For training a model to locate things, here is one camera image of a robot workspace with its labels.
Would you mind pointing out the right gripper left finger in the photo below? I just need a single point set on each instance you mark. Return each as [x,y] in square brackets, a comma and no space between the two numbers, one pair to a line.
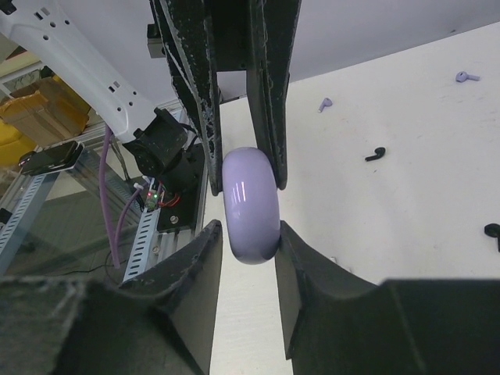
[160,322]

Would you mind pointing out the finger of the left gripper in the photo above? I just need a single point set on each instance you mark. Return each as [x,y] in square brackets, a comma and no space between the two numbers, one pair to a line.
[186,31]
[271,34]

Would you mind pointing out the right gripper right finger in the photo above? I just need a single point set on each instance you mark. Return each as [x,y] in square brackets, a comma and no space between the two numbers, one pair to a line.
[334,322]

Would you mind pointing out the purple earbud charging case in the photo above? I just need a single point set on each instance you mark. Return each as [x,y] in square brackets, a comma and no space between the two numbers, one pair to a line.
[251,205]

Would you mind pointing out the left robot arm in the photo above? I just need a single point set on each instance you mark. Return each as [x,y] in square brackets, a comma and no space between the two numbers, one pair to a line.
[47,30]

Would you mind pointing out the white earbud lower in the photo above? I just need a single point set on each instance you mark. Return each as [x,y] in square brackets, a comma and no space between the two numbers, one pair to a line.
[344,267]

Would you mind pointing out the small circuit board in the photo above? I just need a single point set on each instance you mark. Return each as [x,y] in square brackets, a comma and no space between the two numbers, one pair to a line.
[152,200]

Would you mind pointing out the cardboard boxes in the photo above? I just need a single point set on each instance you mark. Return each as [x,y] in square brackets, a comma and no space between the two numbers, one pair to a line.
[47,111]

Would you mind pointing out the black earbud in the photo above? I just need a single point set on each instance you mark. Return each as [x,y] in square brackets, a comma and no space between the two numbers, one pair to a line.
[378,153]
[492,230]

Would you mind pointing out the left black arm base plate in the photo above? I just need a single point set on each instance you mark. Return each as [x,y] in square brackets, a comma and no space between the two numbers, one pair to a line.
[182,214]

